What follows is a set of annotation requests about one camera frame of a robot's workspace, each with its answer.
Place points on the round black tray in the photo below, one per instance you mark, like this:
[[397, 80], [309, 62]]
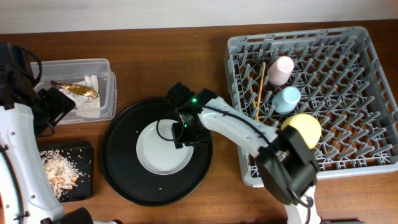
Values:
[[128, 177]]

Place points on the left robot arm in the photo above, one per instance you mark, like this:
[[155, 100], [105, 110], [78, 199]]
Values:
[[25, 114]]

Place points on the yellow bowl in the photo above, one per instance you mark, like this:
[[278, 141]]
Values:
[[307, 125]]

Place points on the gold foil wrapper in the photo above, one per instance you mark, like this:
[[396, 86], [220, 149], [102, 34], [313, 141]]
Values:
[[77, 89]]

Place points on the light blue cup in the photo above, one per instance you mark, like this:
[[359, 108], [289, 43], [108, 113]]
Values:
[[286, 100]]

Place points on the food scraps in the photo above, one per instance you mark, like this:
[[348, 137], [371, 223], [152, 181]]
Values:
[[61, 172]]

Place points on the white napkin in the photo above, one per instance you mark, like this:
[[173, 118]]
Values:
[[86, 106]]

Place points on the grey plate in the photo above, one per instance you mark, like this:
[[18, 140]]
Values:
[[159, 156]]

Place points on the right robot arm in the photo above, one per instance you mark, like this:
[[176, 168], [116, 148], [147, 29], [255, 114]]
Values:
[[287, 167]]

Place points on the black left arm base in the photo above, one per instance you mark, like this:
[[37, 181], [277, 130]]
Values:
[[81, 152]]

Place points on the pink cup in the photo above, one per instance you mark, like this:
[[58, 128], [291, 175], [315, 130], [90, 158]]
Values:
[[281, 70]]

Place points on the clear plastic waste bin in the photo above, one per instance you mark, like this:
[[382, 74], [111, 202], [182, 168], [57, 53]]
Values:
[[71, 71]]

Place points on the grey dishwasher rack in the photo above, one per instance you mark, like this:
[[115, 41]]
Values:
[[342, 84]]

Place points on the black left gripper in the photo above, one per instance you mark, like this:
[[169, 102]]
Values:
[[58, 106]]

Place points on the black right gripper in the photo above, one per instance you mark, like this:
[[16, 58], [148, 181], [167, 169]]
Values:
[[178, 134]]

